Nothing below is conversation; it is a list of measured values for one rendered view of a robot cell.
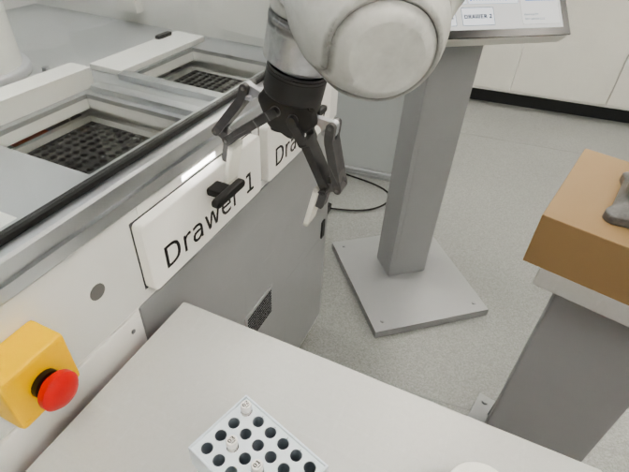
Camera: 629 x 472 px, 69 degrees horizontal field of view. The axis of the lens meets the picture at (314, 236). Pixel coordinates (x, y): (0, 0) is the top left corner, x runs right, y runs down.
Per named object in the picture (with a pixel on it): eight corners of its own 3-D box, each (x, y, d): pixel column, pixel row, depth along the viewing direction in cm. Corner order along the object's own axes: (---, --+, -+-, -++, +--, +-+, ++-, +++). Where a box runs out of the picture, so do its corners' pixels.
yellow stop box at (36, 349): (87, 377, 50) (67, 334, 45) (30, 435, 45) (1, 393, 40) (51, 360, 51) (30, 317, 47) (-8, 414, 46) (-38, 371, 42)
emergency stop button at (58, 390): (87, 389, 47) (77, 365, 45) (55, 422, 44) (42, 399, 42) (65, 377, 48) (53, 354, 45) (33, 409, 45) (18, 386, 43)
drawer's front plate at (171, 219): (261, 189, 84) (259, 134, 77) (156, 292, 63) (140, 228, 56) (253, 186, 84) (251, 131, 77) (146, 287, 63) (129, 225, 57)
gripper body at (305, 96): (343, 68, 56) (324, 133, 63) (282, 42, 58) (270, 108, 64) (317, 88, 51) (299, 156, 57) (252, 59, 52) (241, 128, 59)
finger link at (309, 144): (297, 108, 60) (305, 105, 59) (330, 182, 65) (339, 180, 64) (283, 119, 57) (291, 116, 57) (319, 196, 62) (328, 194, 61)
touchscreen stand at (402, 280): (486, 315, 173) (607, 24, 109) (374, 337, 162) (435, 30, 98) (425, 233, 210) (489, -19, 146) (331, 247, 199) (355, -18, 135)
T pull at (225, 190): (245, 185, 70) (245, 178, 69) (218, 211, 65) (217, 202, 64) (226, 179, 71) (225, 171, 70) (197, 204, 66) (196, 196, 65)
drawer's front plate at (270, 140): (329, 124, 106) (332, 76, 100) (268, 183, 86) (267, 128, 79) (322, 122, 107) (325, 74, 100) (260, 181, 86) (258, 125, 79)
